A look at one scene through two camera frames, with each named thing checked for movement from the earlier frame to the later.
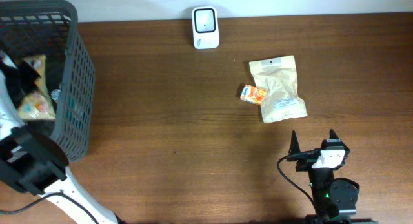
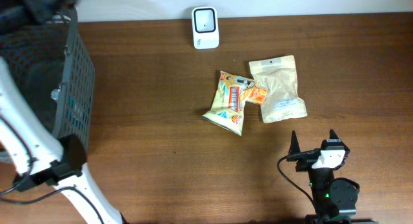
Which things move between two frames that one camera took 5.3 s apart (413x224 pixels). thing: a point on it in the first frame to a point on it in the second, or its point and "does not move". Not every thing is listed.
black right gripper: [307, 155] does not move
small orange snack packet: [253, 94] does not move
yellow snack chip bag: [39, 104] to [231, 97]
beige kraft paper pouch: [278, 76] does not move
